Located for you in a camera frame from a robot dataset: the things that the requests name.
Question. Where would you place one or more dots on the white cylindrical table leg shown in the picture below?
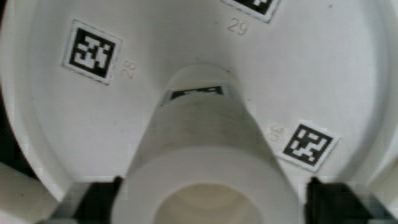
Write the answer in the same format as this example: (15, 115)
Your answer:
(205, 178)

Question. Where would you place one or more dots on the white round table top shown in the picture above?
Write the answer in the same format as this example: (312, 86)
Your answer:
(97, 54)

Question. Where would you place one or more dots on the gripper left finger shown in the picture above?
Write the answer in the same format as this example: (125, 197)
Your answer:
(86, 204)

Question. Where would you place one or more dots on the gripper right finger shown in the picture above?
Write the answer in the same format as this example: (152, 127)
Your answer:
(339, 206)

